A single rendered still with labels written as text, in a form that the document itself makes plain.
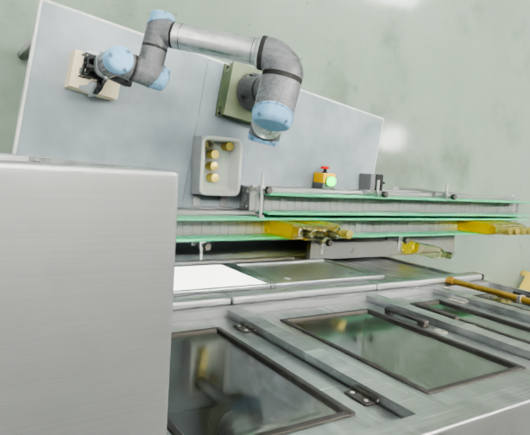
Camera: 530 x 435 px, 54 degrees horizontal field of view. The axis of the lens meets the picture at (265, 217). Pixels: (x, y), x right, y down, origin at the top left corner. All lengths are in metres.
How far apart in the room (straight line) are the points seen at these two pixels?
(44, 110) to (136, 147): 0.33
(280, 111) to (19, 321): 1.07
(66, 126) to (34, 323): 1.44
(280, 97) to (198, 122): 0.67
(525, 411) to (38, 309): 0.85
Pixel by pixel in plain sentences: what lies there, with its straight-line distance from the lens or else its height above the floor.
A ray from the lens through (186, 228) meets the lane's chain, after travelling 1.92.
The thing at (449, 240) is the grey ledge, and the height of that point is 0.88.
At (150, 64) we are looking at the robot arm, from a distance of 1.60.
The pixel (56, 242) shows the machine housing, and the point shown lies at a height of 2.13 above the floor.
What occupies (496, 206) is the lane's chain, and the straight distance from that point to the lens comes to 3.17.
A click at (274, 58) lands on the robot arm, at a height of 1.38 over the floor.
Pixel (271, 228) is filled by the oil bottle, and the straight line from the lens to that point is 2.04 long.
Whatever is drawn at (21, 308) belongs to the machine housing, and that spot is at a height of 2.13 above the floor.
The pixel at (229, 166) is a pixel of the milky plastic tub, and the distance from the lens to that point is 2.10.
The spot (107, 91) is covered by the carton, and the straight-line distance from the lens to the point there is 1.88.
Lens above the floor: 2.62
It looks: 57 degrees down
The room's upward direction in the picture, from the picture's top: 102 degrees clockwise
